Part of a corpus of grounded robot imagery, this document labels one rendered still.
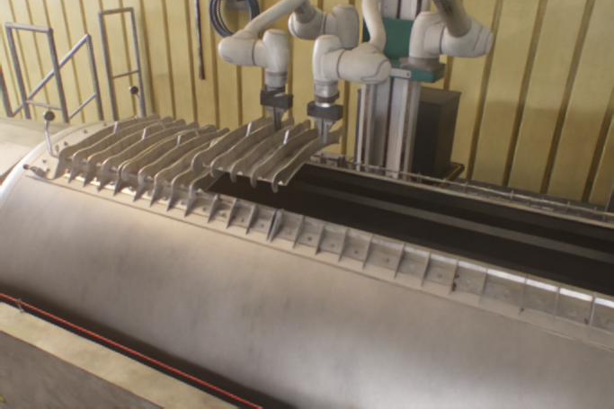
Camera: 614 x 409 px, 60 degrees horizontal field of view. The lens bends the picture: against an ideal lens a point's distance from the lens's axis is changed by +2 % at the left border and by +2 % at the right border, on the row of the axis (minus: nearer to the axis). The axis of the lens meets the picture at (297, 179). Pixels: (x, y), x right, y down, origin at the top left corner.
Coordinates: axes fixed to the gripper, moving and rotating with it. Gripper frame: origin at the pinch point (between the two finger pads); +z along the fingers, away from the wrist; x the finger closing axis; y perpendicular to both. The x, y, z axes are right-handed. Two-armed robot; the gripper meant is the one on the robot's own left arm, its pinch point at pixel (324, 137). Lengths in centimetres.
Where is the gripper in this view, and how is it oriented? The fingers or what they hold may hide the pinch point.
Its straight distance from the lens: 201.3
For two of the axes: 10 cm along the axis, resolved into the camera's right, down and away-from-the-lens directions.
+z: -0.1, 9.1, 4.2
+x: 8.9, 2.0, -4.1
